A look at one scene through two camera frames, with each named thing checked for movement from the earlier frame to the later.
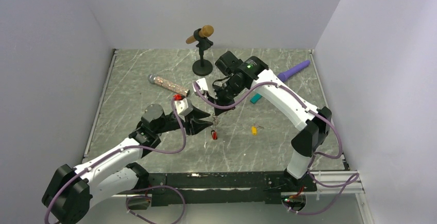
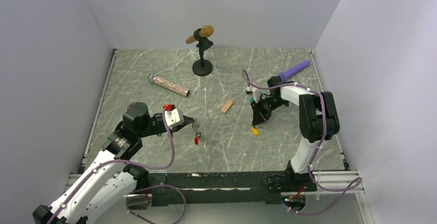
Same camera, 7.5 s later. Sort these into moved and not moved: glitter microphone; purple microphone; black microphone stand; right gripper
Moved: right gripper
Not moved: glitter microphone; black microphone stand; purple microphone
